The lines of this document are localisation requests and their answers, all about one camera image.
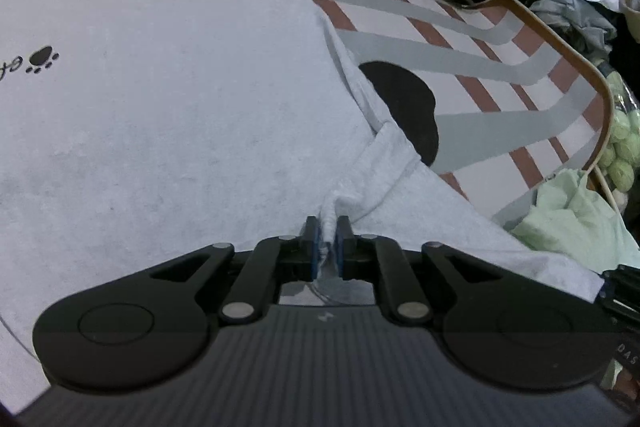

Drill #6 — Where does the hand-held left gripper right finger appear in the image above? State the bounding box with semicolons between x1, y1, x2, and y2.
337;216;503;327

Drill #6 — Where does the pile of green balls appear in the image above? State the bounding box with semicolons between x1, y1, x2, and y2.
597;72;640;208

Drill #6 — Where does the grey crumpled garment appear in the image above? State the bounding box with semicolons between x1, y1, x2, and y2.
530;0;618;62

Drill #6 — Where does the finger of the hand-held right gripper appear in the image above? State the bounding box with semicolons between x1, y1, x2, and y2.
595;264;640;323

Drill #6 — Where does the light green cloth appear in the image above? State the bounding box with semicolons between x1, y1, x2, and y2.
510;169;640;273

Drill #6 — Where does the striped printed mat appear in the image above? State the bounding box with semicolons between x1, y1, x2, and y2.
262;0;608;228

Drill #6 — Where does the white t-shirt with paw print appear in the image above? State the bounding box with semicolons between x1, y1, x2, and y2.
0;0;606;413

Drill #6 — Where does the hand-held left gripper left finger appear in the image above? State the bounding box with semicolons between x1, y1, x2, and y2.
150;216;321;325

